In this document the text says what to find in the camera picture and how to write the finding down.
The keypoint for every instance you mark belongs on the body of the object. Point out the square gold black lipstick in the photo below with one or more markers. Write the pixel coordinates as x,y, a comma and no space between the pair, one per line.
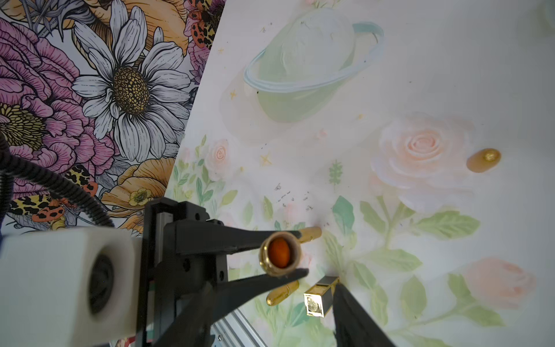
318,299

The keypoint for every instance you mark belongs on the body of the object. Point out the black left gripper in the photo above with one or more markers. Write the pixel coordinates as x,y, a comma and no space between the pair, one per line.
178,302

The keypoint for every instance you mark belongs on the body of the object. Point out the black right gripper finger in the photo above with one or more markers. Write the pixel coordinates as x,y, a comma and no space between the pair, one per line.
353,325

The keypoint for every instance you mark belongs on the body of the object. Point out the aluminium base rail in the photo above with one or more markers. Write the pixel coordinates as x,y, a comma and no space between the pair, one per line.
235,330

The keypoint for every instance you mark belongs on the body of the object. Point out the gold round lipstick cap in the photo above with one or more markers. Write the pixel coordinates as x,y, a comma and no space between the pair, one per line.
276,296

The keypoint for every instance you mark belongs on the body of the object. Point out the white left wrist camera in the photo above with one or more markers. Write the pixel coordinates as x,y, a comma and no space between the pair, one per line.
75,287

